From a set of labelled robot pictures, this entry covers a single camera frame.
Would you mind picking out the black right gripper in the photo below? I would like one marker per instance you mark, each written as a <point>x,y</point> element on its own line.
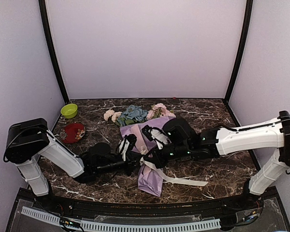
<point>158,160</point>

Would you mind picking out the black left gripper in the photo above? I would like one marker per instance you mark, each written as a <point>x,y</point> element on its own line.
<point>132,163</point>

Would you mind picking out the blue fake flower stem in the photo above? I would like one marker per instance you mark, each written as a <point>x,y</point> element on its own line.
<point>132,115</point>

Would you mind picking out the white fake flower stem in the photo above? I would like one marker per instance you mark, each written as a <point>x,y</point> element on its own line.
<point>112,115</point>

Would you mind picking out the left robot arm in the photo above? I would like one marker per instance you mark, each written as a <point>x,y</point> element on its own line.
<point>32,138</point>

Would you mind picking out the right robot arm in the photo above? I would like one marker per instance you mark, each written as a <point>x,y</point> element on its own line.
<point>177,139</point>

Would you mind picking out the lime green bowl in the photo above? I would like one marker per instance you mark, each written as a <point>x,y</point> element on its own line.
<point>69,110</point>

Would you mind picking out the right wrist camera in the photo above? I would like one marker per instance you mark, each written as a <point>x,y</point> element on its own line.
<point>155,137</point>

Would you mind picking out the black front rail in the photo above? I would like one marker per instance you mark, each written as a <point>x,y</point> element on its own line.
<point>127,200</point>

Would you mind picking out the grey cable duct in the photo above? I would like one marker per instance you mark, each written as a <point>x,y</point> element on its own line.
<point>124,224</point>

